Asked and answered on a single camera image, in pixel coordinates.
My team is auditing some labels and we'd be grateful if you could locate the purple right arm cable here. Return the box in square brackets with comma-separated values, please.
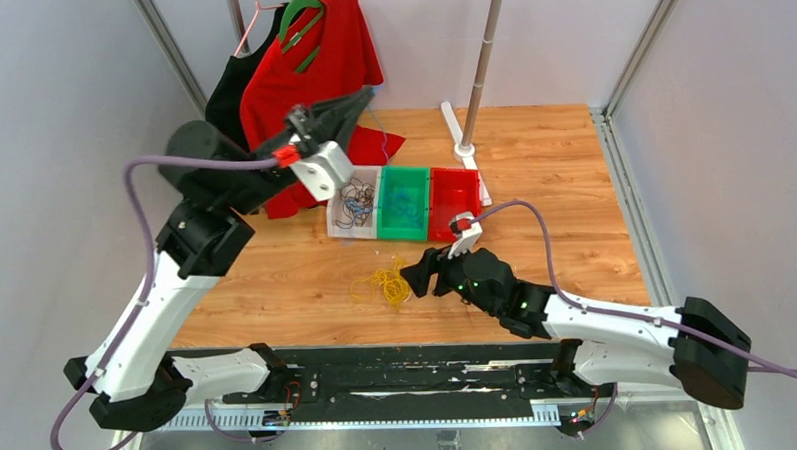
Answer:
[470, 189, 797, 398]

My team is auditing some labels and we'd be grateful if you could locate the green storage bin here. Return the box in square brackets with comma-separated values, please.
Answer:
[376, 166, 431, 242]

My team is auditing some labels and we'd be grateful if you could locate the red storage bin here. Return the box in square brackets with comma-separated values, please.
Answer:
[428, 167, 481, 242]

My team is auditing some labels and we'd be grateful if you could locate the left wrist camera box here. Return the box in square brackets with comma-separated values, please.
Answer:
[289, 141, 356, 202]

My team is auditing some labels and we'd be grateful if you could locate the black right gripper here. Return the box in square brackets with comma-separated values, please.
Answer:
[399, 236, 500, 321]

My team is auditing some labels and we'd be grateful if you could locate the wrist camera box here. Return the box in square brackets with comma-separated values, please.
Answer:
[447, 211, 483, 259]
[289, 141, 356, 202]

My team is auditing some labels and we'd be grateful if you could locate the white storage bin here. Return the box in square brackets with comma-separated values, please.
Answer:
[326, 166, 382, 240]

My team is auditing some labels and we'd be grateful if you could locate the green clothes hanger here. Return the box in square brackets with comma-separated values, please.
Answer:
[278, 0, 326, 54]

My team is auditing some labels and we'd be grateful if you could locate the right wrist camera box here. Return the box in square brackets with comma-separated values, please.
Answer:
[447, 211, 483, 259]

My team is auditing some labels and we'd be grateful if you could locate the brown cable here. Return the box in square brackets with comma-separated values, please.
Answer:
[332, 178, 382, 232]

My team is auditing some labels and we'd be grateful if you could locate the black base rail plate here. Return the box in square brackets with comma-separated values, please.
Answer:
[221, 342, 613, 423]

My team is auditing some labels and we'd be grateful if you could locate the beige rack pole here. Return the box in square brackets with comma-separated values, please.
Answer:
[458, 0, 503, 155]

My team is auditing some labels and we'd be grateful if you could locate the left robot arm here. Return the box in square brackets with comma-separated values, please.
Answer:
[64, 86, 374, 432]

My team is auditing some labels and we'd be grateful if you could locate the black garment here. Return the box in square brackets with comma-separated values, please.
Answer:
[204, 6, 286, 150]

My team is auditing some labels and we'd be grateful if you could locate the red t-shirt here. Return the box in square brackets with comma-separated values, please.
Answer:
[235, 0, 409, 221]

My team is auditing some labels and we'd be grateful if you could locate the pink clothes hanger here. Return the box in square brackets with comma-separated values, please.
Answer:
[228, 0, 287, 57]

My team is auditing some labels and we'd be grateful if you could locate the yellow cable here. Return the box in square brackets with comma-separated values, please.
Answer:
[348, 255, 414, 312]

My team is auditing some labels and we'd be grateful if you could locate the white rack base foot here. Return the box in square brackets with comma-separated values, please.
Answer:
[439, 99, 493, 210]

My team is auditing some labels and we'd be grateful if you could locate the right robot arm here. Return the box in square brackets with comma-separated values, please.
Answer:
[399, 248, 751, 410]

